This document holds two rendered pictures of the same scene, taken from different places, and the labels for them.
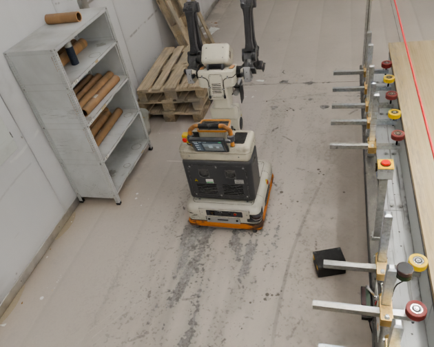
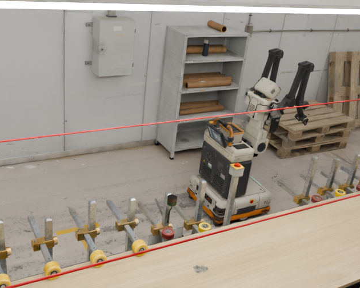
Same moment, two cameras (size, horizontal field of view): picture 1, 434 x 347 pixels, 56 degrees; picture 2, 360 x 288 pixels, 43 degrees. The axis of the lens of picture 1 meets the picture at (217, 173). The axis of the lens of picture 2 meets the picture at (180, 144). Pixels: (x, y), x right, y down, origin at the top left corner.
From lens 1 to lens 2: 2.30 m
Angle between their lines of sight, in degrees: 33
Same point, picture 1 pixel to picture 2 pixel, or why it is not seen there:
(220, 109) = (251, 126)
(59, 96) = (176, 64)
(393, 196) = not seen: hidden behind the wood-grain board
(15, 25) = (186, 16)
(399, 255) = not seen: hidden behind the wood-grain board
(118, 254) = (136, 176)
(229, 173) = (220, 166)
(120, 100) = (229, 102)
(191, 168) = (205, 149)
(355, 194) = not seen: hidden behind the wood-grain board
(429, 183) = (280, 219)
